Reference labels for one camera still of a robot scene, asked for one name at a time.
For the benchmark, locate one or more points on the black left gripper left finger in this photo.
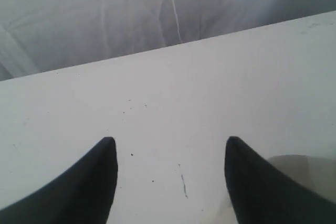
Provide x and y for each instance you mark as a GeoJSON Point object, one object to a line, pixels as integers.
{"type": "Point", "coordinates": [84, 193]}

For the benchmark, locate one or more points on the cream fabric duffel bag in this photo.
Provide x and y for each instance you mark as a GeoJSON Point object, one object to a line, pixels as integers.
{"type": "Point", "coordinates": [304, 180]}

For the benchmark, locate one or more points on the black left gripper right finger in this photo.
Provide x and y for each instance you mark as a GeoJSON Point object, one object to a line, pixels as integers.
{"type": "Point", "coordinates": [260, 193]}

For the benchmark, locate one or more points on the white backdrop curtain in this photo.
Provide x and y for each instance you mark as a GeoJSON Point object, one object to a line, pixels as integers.
{"type": "Point", "coordinates": [45, 35]}

